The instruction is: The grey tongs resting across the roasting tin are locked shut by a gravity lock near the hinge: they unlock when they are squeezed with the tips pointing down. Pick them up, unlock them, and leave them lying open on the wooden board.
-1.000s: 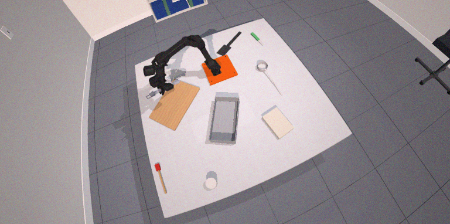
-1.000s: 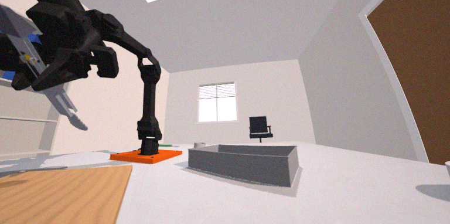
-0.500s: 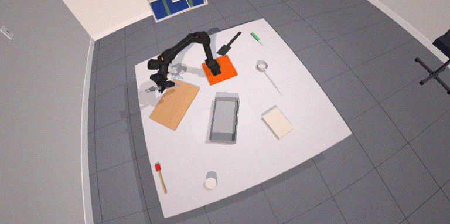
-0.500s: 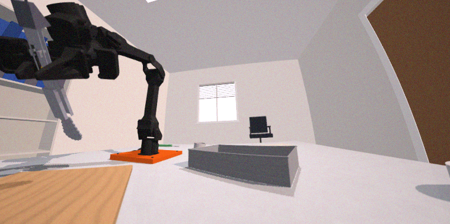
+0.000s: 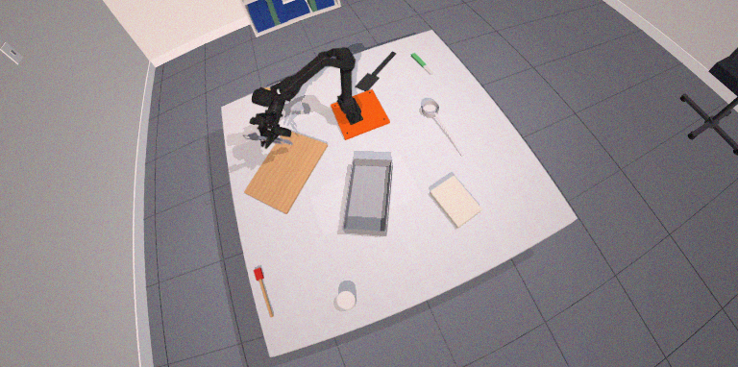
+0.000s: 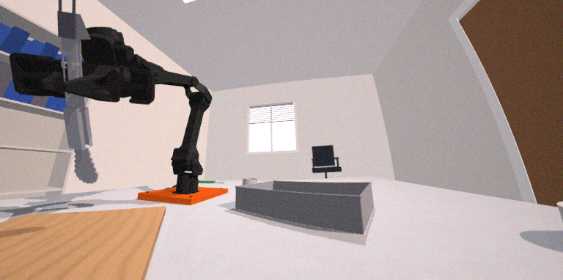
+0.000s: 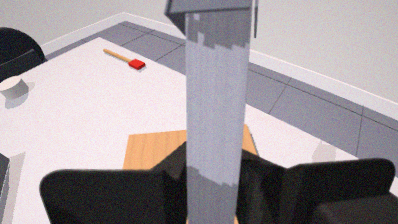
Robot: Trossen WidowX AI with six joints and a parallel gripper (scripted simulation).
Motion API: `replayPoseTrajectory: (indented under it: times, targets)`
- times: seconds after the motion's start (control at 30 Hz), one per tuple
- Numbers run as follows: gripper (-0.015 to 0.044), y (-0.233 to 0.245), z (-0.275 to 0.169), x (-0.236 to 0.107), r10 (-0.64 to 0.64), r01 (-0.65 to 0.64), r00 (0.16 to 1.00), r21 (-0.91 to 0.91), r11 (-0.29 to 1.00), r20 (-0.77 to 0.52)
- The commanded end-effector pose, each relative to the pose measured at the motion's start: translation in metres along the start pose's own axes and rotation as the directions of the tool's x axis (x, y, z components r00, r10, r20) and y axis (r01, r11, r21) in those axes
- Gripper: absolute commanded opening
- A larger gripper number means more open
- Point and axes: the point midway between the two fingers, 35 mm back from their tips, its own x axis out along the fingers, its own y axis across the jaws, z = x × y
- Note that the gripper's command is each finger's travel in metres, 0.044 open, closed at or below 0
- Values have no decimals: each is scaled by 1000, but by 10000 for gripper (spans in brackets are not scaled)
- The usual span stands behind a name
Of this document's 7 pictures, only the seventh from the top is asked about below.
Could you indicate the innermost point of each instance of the light wooden board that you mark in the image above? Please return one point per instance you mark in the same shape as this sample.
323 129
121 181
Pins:
144 151

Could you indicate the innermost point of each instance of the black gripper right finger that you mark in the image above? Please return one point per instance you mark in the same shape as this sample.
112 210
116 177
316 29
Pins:
269 193

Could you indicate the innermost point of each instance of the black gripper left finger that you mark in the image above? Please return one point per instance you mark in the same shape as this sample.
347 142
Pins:
119 196

